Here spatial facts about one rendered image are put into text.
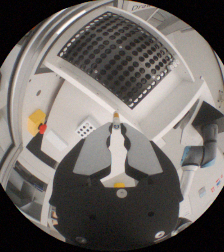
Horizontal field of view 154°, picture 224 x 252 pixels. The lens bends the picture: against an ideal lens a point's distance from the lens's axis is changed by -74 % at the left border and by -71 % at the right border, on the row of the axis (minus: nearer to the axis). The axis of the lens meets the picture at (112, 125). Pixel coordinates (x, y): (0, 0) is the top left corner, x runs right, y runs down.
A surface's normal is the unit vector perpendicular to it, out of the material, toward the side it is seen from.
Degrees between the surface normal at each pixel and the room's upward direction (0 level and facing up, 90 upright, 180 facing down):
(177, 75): 0
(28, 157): 90
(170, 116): 90
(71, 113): 0
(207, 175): 90
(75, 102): 0
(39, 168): 90
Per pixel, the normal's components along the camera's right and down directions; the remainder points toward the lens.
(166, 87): 0.00, 0.51
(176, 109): -0.76, -0.56
